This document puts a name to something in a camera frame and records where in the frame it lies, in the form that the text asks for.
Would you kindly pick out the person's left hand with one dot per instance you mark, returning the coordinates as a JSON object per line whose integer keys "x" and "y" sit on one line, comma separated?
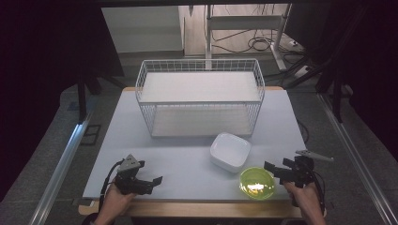
{"x": 112, "y": 200}

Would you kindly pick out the white square dish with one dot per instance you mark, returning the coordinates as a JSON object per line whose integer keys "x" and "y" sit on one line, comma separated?
{"x": 231, "y": 151}

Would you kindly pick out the black curtain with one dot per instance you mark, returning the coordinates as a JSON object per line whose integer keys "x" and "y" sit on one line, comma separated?
{"x": 47, "y": 62}
{"x": 369, "y": 62}

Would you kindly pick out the black floor frame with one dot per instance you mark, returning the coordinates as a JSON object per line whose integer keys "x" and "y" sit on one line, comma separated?
{"x": 90, "y": 135}

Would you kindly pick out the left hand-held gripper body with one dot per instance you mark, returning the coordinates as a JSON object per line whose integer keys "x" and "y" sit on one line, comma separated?
{"x": 128, "y": 184}

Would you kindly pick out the person's right hand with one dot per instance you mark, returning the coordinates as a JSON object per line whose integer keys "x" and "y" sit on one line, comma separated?
{"x": 305, "y": 197}

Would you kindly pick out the white cabinet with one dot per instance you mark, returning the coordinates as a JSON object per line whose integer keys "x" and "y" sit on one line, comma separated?
{"x": 144, "y": 28}

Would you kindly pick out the white metal stand frame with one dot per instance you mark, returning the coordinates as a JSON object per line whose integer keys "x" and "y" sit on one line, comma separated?
{"x": 244, "y": 22}

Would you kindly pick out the black stand leg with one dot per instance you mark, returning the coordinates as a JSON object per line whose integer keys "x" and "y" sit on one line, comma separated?
{"x": 82, "y": 100}

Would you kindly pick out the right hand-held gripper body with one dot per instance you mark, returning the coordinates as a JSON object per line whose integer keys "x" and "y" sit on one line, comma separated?
{"x": 302, "y": 173}

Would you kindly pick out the white power strip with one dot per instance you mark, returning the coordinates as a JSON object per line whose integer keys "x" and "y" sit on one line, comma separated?
{"x": 303, "y": 71}

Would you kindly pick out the aluminium rail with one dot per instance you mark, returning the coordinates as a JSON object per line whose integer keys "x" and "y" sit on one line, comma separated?
{"x": 356, "y": 162}
{"x": 59, "y": 168}

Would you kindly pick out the green bowl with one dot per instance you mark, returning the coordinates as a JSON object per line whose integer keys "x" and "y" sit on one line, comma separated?
{"x": 256, "y": 184}

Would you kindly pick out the white table mat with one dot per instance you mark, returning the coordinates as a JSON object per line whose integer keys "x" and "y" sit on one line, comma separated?
{"x": 181, "y": 162}

